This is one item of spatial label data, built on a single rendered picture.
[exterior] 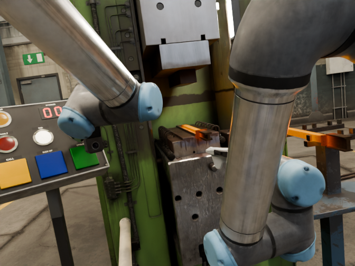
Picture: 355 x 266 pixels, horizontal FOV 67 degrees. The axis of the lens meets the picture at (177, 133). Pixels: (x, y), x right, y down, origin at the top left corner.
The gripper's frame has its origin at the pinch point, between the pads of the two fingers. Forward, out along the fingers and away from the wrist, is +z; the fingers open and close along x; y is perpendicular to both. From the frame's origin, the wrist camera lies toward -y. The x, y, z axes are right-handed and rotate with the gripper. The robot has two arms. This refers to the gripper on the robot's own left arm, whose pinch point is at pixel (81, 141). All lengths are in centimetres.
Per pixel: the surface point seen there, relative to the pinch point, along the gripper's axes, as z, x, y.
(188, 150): 3.9, -40.9, -11.8
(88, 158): 1.2, -0.8, -6.1
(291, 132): -21, -72, -23
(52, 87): 532, -128, 392
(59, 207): 19.5, 8.6, -14.5
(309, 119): 292, -663, 59
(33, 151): 1.9, 13.9, 0.5
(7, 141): 1.5, 19.6, 5.1
